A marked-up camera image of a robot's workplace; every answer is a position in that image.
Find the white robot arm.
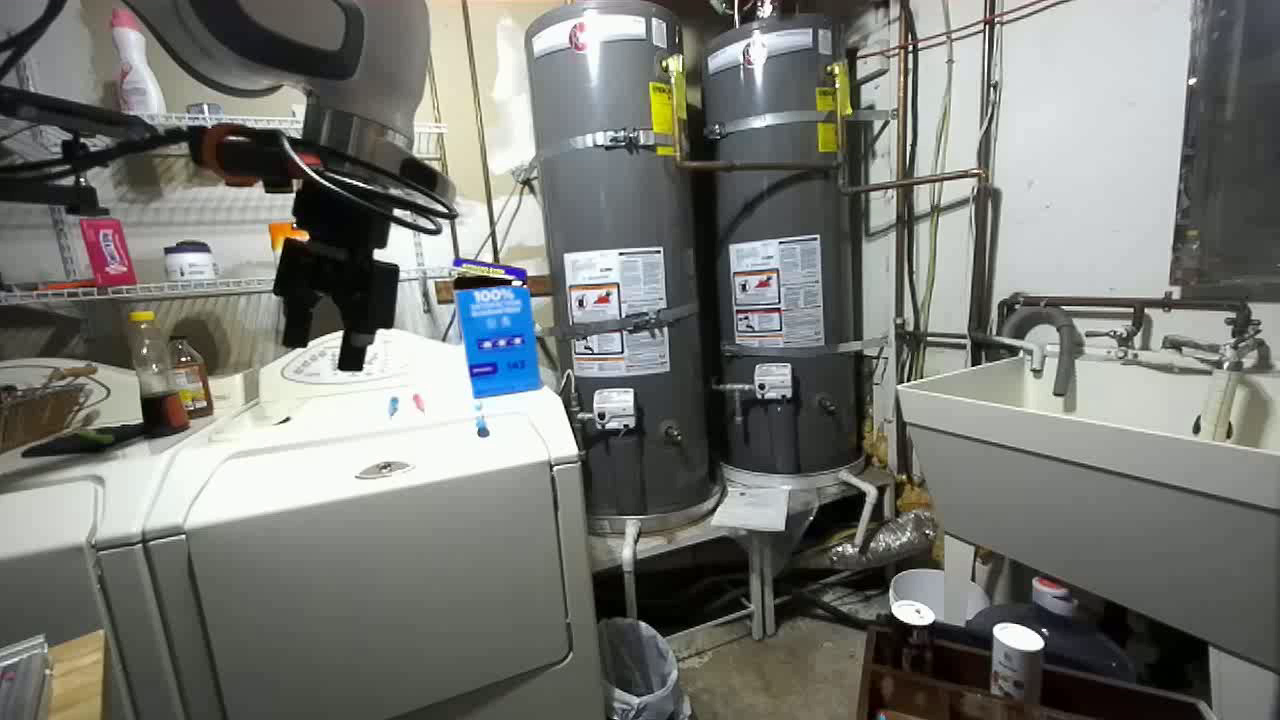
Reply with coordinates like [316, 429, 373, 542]
[0, 0, 455, 373]

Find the white washing machine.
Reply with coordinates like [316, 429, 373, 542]
[0, 354, 151, 720]

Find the metal sink faucet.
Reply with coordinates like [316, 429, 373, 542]
[995, 293, 1273, 409]

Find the wicker basket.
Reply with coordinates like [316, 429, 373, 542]
[0, 361, 112, 451]

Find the blue cardboard box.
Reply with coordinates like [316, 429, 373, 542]
[451, 259, 541, 399]

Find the pink card on shelf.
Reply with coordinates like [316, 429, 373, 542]
[81, 217, 138, 289]

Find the white dryer machine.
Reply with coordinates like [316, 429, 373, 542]
[99, 333, 608, 720]

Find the grey utility sink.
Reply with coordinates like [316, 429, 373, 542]
[902, 361, 1280, 668]

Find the right grey water heater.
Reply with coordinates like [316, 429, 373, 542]
[704, 13, 855, 475]

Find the white cylinder container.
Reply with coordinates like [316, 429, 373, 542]
[989, 621, 1045, 703]

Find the white trash bin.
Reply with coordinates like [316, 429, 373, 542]
[601, 615, 692, 720]

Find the brown cardboard box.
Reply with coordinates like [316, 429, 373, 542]
[855, 629, 1216, 720]

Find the grey water heater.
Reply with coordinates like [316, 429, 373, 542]
[704, 13, 855, 475]
[524, 0, 716, 530]

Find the white bucket on floor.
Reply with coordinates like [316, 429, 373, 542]
[887, 566, 989, 629]

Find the left grey water heater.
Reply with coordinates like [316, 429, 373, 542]
[524, 0, 716, 530]

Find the white spray bottle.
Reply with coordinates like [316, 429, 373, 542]
[107, 5, 170, 116]

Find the white jar on shelf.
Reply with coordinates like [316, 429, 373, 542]
[166, 241, 217, 282]

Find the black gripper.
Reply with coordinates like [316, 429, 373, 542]
[273, 182, 401, 373]

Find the dark liquid bottle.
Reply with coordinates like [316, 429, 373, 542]
[130, 306, 188, 432]

